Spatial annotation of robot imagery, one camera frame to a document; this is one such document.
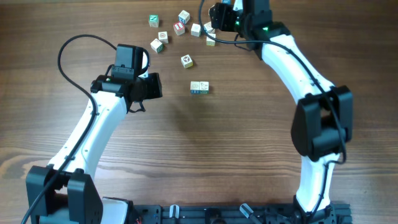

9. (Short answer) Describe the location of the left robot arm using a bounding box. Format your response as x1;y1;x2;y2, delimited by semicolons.
22;44;162;223

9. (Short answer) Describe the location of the green letter N block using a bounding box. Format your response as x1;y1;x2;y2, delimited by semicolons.
149;14;160;27

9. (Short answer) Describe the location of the blue sided block letter B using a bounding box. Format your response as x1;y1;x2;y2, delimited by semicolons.
203;22;215;34

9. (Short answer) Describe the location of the wooden block green side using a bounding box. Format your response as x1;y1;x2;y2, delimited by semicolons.
150;39;164;54
199;82;210;94

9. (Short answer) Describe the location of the red letter I block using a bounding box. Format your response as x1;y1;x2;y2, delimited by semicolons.
173;21;185;35

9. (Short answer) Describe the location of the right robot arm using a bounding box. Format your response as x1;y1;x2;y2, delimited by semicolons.
208;1;353;223

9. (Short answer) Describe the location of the blue sided block upper left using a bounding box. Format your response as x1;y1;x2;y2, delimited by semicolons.
178;10;190;24

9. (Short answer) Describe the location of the wooden block soccer ball W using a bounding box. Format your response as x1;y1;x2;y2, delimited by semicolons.
181;54;193;68

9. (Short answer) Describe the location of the wooden block yellow sided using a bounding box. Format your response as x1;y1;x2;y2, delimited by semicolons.
206;34;216;46

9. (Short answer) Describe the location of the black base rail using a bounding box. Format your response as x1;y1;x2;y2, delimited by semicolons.
133;203;353;224

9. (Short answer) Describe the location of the wooden block number 9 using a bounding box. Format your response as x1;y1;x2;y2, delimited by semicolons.
191;23;201;37

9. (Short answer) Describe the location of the wooden block number 8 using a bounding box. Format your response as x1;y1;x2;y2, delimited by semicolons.
190;81;200;94

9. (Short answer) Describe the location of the wooden block red print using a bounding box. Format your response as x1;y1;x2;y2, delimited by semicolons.
158;31;169;44

